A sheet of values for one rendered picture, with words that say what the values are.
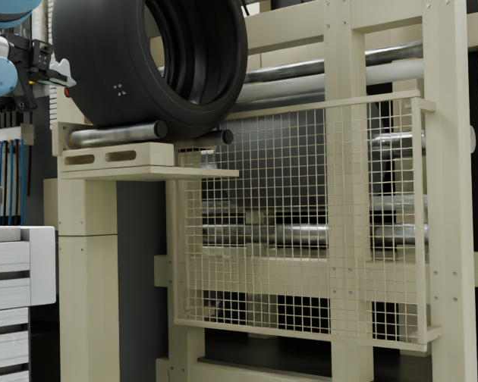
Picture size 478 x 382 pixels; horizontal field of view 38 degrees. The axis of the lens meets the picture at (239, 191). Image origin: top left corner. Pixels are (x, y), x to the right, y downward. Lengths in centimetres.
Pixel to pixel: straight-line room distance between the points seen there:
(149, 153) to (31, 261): 99
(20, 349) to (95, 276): 132
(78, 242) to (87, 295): 16
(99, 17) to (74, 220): 65
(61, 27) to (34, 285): 117
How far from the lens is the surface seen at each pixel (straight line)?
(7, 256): 83
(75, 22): 189
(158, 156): 181
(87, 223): 213
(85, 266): 214
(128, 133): 188
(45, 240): 85
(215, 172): 198
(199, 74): 230
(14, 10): 74
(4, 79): 147
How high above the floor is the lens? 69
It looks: 2 degrees up
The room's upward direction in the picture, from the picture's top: 1 degrees counter-clockwise
